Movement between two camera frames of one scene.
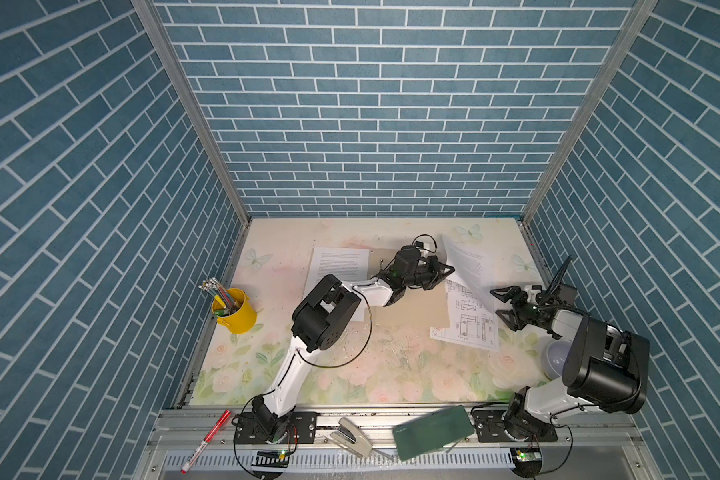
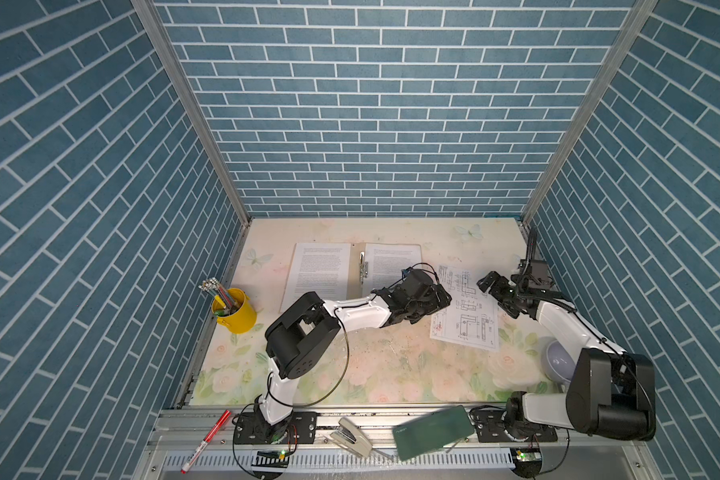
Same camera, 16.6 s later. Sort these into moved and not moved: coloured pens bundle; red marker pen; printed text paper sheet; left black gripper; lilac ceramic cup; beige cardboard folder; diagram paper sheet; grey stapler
Moved: beige cardboard folder; left black gripper; printed text paper sheet
Not moved: diagram paper sheet; lilac ceramic cup; coloured pens bundle; grey stapler; red marker pen
